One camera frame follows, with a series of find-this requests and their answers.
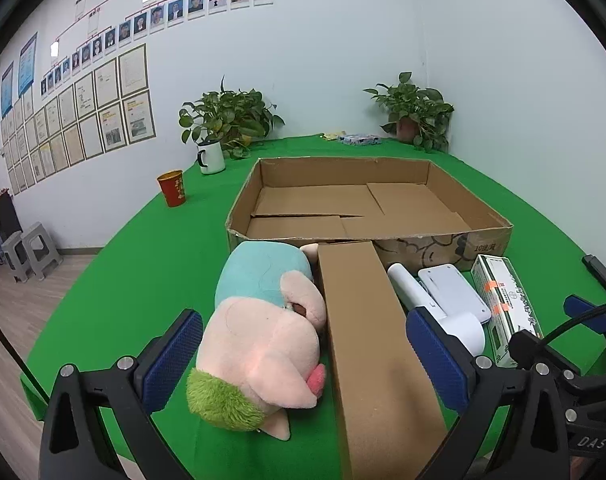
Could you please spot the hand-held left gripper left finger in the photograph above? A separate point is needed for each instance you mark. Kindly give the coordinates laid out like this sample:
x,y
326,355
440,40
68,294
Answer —
x,y
175,357

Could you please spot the large cardboard box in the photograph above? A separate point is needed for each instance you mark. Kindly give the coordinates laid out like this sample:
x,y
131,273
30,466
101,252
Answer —
x,y
333,200

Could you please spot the grey plastic stool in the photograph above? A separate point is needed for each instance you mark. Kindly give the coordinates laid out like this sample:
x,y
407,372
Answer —
x,y
14,257
40,250

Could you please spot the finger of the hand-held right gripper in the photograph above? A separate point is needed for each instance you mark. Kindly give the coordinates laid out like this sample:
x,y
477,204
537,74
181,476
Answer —
x,y
583,306
599,270

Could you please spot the green table cloth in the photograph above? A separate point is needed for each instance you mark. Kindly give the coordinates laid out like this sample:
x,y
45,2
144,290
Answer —
x,y
133,270

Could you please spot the flat white device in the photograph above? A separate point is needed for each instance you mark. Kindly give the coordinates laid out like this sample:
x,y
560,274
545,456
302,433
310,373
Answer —
x,y
448,285

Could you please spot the white enamel mug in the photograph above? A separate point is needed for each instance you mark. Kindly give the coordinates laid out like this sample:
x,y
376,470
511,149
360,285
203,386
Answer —
x,y
212,157

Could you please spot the white hair dryer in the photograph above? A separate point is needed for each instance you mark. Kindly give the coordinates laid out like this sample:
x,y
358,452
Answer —
x,y
463,327

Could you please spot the black cabinet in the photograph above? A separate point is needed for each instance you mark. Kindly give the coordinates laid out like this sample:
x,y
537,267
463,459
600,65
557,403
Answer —
x,y
4,217

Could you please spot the row of wall portrait photos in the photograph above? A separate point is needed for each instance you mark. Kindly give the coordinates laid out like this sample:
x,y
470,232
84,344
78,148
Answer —
x,y
155,16

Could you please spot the long brown cardboard box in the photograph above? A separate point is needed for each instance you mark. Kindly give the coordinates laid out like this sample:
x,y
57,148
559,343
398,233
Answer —
x,y
368,335

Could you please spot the wall of framed certificates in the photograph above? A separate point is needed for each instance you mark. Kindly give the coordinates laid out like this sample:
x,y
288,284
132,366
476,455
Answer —
x,y
108,105

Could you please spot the white and green medicine box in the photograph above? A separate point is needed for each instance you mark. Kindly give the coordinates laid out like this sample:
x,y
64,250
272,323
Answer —
x,y
503,305

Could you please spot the pink and teal plush toy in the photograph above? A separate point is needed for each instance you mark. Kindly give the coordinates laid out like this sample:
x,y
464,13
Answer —
x,y
263,340

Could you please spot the terracotta plant pot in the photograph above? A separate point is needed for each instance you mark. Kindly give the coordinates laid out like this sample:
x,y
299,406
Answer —
x,y
407,129

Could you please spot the leafy green plant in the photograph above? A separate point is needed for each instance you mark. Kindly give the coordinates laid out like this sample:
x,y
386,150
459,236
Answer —
x,y
228,110
418,102

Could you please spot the blue wall poster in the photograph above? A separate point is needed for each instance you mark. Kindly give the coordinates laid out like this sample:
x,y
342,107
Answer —
x,y
28,60
7,89

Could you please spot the yellow packet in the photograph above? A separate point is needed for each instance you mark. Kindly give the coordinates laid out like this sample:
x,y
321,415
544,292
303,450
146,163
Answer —
x,y
330,135

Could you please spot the red paper cup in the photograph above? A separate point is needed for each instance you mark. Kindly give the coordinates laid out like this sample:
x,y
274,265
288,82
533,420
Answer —
x,y
172,190

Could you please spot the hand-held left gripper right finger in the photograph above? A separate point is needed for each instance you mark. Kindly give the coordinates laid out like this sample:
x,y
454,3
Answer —
x,y
435,355

